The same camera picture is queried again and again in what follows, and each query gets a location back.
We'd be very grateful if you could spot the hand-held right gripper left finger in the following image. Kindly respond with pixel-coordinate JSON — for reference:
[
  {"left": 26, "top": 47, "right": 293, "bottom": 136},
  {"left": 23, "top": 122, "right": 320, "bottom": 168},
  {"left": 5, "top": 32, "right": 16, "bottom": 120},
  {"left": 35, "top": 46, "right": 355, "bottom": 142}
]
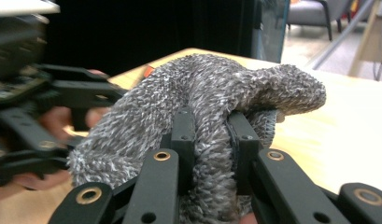
[{"left": 170, "top": 107, "right": 196, "bottom": 195}]

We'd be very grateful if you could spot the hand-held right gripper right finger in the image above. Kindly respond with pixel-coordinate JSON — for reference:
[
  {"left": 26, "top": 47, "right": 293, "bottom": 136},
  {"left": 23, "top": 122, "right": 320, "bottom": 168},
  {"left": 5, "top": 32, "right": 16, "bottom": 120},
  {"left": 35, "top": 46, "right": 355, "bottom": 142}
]
[{"left": 226, "top": 111, "right": 263, "bottom": 196}]

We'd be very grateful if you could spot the grey fuzzy cloth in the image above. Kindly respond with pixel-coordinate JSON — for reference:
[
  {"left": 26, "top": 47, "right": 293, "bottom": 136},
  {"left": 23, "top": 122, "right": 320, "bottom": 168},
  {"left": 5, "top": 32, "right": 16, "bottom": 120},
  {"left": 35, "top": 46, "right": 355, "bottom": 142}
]
[{"left": 66, "top": 52, "right": 328, "bottom": 224}]

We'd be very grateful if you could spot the black cabinet with glass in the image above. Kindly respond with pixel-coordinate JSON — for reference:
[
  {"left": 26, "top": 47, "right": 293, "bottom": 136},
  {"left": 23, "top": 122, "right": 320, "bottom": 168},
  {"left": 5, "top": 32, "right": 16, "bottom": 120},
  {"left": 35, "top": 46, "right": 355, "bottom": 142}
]
[{"left": 251, "top": 0, "right": 291, "bottom": 64}]

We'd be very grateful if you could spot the grey chair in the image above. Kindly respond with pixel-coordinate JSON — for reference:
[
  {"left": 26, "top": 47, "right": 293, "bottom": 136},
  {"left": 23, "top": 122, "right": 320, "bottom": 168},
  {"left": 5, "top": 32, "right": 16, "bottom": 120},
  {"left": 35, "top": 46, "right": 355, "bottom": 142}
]
[{"left": 286, "top": 0, "right": 352, "bottom": 42}]

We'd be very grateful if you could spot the light wooden furniture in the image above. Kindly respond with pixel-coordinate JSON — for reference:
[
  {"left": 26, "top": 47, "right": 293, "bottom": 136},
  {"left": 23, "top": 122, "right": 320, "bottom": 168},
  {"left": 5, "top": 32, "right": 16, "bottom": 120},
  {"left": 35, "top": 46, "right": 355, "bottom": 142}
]
[{"left": 347, "top": 0, "right": 382, "bottom": 82}]

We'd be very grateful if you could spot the white metal rail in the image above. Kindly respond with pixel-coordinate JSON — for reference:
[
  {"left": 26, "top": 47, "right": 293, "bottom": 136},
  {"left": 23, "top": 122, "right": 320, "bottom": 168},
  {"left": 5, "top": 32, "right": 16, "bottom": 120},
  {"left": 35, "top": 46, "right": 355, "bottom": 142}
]
[{"left": 305, "top": 0, "right": 377, "bottom": 71}]

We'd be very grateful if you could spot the hanging black cable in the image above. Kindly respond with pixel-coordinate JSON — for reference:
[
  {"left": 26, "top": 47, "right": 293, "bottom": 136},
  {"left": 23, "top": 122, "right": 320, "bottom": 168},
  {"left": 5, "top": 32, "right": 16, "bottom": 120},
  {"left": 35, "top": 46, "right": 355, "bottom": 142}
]
[{"left": 372, "top": 50, "right": 382, "bottom": 82}]

